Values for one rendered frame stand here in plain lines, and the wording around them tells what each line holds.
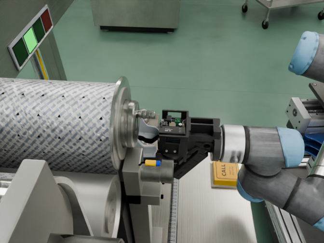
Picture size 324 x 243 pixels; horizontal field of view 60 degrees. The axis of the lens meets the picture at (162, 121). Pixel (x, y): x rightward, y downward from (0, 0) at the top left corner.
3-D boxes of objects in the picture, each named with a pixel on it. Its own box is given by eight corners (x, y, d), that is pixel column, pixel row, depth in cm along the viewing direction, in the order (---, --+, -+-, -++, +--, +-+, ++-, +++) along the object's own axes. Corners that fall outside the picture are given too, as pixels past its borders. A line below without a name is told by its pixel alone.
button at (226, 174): (239, 186, 77) (240, 182, 75) (213, 184, 77) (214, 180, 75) (236, 166, 82) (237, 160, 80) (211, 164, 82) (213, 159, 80)
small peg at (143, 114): (154, 115, 45) (155, 109, 46) (137, 114, 45) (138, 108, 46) (155, 121, 46) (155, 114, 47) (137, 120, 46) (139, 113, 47)
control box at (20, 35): (20, 71, 72) (9, 47, 67) (17, 71, 72) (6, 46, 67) (53, 26, 90) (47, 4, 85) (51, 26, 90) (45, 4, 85)
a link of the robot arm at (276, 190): (275, 220, 60) (292, 193, 53) (228, 193, 65) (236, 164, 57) (287, 194, 65) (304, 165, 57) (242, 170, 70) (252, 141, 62)
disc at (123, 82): (120, 189, 45) (107, 123, 34) (117, 189, 45) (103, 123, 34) (134, 123, 55) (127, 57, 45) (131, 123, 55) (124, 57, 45)
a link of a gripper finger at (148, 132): (116, 108, 58) (160, 115, 56) (119, 128, 62) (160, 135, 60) (111, 118, 55) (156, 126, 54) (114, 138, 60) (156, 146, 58)
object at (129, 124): (130, 128, 39) (137, 90, 44) (116, 127, 39) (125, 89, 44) (135, 156, 45) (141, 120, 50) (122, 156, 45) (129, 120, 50)
